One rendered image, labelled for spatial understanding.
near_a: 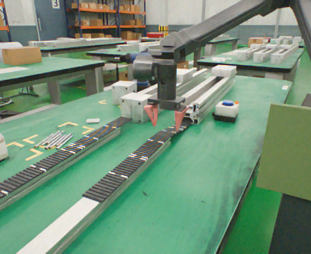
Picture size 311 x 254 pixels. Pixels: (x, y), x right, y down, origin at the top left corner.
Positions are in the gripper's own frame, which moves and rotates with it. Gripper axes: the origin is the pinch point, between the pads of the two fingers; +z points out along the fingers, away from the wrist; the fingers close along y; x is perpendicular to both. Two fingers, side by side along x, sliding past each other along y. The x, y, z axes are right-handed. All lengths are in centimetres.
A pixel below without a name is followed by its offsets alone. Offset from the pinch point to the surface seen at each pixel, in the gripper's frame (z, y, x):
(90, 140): 2.4, 17.8, 15.4
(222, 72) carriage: -5, -2, -76
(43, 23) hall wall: -35, 972, -832
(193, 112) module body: 1.1, -3.1, -19.3
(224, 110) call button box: 1.3, -12.8, -27.3
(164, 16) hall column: -67, 463, -1055
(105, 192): 2.4, -1.3, 34.2
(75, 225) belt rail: 3.0, -1.7, 43.8
